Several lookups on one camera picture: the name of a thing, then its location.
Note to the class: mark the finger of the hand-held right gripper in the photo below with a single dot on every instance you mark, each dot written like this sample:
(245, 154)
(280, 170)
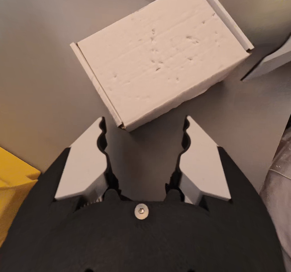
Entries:
(275, 62)

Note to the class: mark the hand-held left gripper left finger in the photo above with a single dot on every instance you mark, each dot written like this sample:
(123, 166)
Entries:
(81, 167)

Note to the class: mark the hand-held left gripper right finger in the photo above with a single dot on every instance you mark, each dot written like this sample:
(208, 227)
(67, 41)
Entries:
(204, 167)

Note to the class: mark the white cardboard box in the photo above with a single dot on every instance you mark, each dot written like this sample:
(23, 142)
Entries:
(159, 60)

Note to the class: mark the yellow plastic bin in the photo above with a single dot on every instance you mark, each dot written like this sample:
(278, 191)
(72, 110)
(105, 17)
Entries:
(13, 174)

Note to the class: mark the person's pale clothing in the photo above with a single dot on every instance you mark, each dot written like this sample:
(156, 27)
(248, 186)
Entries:
(279, 185)

